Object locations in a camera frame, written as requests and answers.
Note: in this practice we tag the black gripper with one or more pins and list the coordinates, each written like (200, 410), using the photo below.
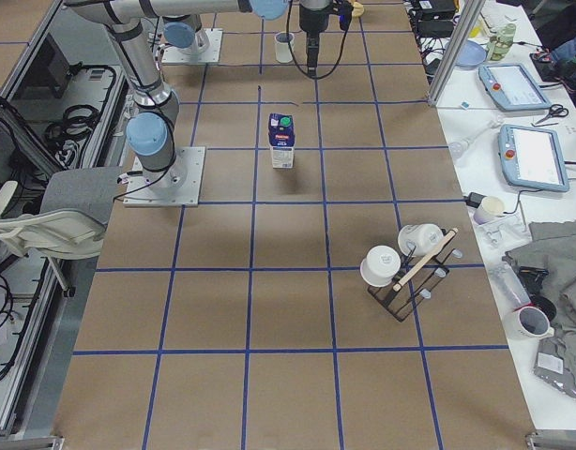
(310, 21)

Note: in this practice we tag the white mug grey inside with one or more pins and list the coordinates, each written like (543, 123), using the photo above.
(283, 43)

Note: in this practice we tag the blue Pascual milk carton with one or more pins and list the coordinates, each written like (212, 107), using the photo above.
(281, 136)

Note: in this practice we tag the white cream cup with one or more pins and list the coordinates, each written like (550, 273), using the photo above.
(489, 209)

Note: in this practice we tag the white plastic spoon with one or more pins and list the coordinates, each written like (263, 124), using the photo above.
(458, 148)

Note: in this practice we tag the upper blue teach pendant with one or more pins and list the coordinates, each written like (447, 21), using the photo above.
(512, 88)

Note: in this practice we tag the blue teach pendant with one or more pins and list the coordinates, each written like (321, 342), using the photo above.
(532, 158)
(512, 88)

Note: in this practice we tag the white mug on rack rear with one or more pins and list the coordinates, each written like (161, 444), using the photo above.
(418, 240)

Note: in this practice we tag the white mug on rack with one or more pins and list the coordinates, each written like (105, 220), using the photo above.
(380, 266)
(418, 240)

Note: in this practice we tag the lower blue teach pendant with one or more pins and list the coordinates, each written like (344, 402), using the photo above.
(532, 158)

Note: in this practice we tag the black scissors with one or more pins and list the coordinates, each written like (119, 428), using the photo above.
(555, 111)

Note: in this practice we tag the grey office chair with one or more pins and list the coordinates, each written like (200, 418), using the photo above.
(71, 222)

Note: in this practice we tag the grey cloth pile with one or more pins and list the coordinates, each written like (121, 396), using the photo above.
(547, 266)

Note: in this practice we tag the white red rim mug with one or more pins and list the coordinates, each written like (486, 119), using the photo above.
(527, 322)

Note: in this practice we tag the grey plastic bag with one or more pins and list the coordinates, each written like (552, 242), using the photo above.
(555, 366)

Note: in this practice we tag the aluminium frame post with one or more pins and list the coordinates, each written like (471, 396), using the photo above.
(463, 28)

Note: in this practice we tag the black wire mug rack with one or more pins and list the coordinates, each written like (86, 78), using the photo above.
(417, 278)

